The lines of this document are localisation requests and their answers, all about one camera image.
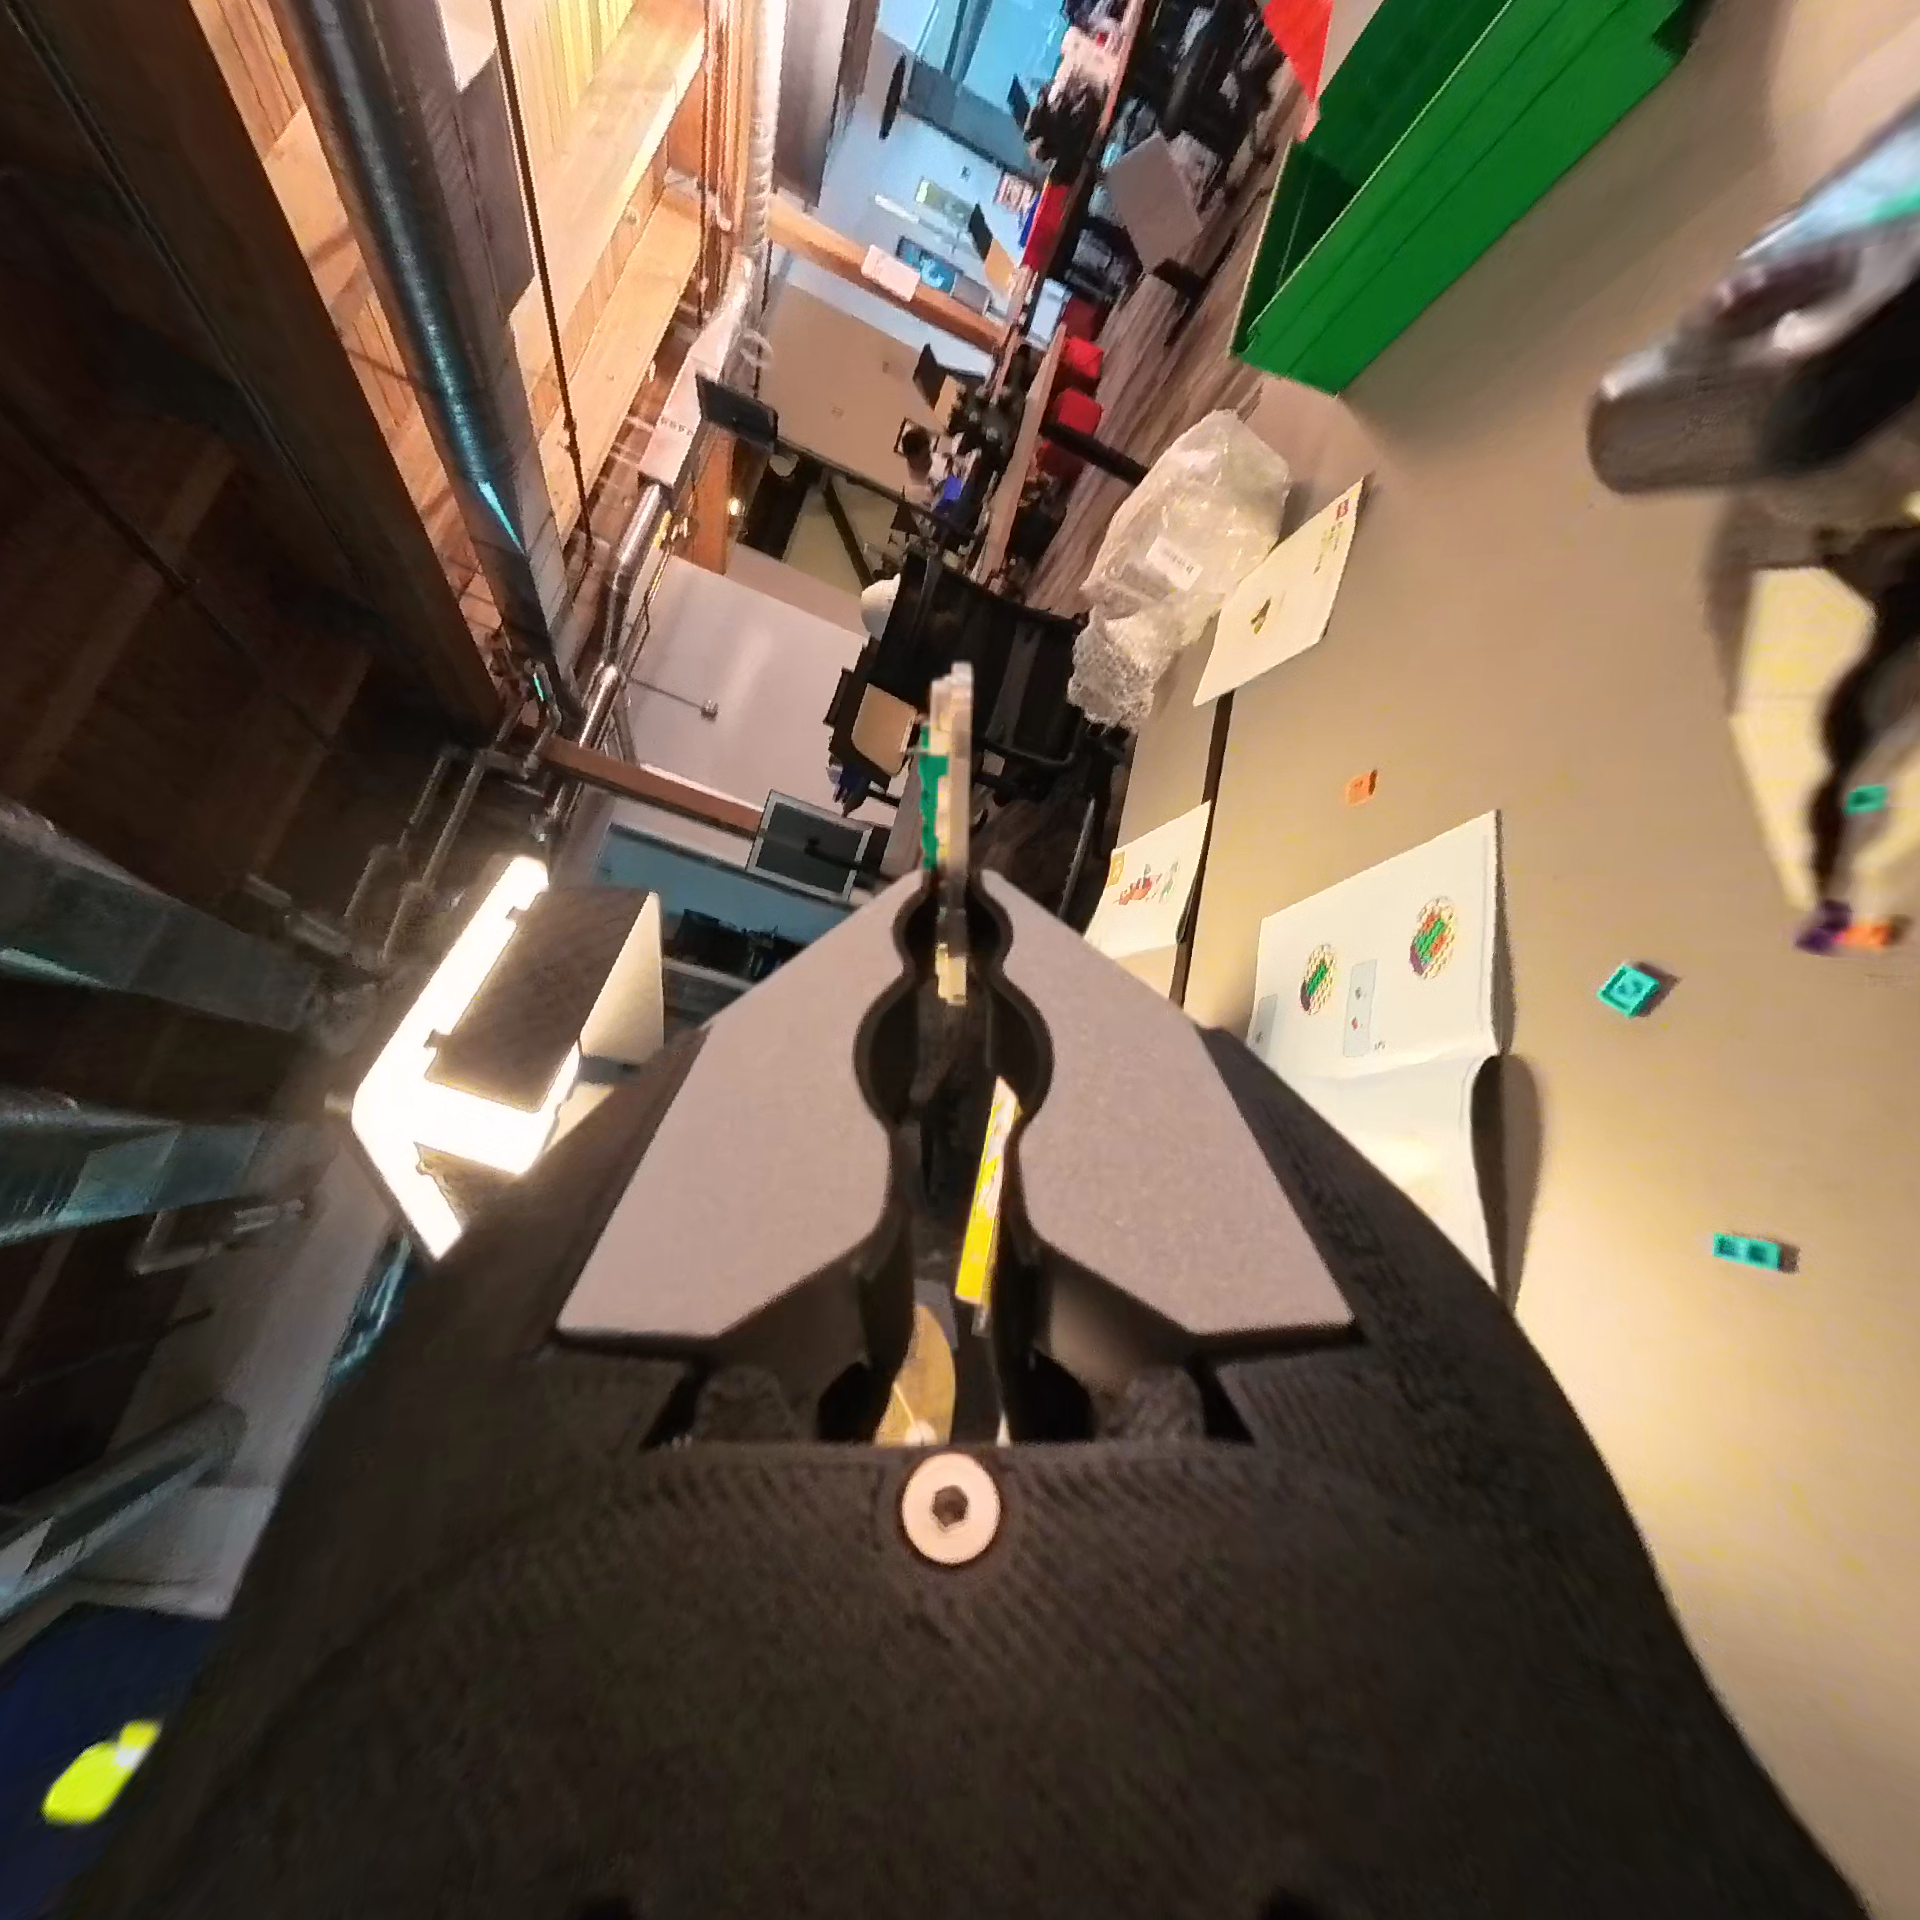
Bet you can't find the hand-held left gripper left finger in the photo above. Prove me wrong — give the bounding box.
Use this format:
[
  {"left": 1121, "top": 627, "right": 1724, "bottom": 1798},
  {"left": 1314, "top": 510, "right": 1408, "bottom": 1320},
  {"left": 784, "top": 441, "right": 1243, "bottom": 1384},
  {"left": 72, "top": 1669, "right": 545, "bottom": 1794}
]
[{"left": 554, "top": 874, "right": 922, "bottom": 1421}]

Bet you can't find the bright white lamp panel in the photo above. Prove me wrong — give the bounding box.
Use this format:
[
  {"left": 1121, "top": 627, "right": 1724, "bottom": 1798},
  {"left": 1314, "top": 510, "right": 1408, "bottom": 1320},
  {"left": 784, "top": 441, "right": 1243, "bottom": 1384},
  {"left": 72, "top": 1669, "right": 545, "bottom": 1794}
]
[{"left": 349, "top": 853, "right": 667, "bottom": 1268}]

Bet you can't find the wooden side table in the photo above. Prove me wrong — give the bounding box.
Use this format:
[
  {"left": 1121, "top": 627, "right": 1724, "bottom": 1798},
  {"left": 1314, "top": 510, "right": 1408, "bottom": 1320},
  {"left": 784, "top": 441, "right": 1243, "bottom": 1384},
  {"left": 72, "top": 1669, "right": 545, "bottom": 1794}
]
[{"left": 874, "top": 1303, "right": 965, "bottom": 1450}]

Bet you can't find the ribbed metal duct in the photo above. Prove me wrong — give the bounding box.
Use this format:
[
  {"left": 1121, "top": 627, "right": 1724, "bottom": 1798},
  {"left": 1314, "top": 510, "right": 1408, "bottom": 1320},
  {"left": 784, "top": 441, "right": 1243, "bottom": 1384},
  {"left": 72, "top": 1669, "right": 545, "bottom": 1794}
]
[{"left": 278, "top": 0, "right": 562, "bottom": 653}]

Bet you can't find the clear plastic bag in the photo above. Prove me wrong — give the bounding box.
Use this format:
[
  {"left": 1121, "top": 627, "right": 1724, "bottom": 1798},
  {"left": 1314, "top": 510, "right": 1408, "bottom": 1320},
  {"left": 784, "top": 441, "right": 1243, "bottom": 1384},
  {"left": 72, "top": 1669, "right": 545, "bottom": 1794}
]
[{"left": 1070, "top": 409, "right": 1297, "bottom": 726}]

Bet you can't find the open instruction booklet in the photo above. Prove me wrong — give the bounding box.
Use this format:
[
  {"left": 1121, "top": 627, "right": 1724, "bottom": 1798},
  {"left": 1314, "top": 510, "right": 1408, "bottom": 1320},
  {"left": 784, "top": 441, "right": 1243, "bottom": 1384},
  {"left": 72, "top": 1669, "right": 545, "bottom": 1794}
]
[{"left": 1243, "top": 811, "right": 1505, "bottom": 1296}]

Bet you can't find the black cabinet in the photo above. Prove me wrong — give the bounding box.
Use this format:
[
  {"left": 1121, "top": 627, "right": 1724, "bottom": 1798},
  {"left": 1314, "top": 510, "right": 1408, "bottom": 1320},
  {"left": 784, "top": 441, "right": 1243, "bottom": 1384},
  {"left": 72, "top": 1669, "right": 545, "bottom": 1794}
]
[{"left": 822, "top": 555, "right": 1130, "bottom": 820}]

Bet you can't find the grey square board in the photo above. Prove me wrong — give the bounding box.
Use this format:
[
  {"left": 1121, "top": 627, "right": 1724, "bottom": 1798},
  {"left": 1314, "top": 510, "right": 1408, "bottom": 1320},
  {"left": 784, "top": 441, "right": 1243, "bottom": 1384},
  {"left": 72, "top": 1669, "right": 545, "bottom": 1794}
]
[{"left": 1102, "top": 133, "right": 1213, "bottom": 273}]

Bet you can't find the thin paper leaflet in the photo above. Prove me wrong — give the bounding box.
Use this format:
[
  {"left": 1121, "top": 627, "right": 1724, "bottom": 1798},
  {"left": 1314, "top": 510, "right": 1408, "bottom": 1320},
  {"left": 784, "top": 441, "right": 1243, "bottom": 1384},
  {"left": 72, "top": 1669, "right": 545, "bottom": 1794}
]
[{"left": 1190, "top": 478, "right": 1365, "bottom": 711}]

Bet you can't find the colourful lego box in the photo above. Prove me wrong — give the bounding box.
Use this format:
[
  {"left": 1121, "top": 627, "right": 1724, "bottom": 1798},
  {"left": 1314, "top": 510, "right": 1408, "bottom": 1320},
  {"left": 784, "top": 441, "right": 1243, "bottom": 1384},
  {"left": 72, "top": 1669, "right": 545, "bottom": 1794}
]
[{"left": 952, "top": 1075, "right": 1027, "bottom": 1309}]

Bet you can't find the green plastic bin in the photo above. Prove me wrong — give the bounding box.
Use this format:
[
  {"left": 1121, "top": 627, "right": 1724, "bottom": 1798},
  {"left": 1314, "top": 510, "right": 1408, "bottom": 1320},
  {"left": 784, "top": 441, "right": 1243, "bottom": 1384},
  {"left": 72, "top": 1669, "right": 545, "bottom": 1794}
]
[{"left": 1230, "top": 0, "right": 1717, "bottom": 398}]

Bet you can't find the closed instruction booklet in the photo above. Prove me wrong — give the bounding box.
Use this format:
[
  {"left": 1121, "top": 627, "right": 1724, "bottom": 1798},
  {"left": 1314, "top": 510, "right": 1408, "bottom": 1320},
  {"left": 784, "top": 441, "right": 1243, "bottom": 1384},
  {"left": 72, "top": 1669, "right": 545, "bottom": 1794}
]
[{"left": 1080, "top": 801, "right": 1217, "bottom": 967}]

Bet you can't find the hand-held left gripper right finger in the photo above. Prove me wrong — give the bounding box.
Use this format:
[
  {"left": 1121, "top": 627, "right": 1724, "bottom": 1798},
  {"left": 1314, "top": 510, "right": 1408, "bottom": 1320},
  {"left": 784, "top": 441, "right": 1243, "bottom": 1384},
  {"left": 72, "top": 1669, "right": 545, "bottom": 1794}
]
[{"left": 965, "top": 874, "right": 1360, "bottom": 1415}]

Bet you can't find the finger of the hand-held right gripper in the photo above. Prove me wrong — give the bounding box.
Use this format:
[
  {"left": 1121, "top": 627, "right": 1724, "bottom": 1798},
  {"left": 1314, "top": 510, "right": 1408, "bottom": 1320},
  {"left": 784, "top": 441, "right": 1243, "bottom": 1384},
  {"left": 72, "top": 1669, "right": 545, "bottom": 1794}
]
[
  {"left": 1724, "top": 557, "right": 1882, "bottom": 914},
  {"left": 1835, "top": 631, "right": 1920, "bottom": 920}
]

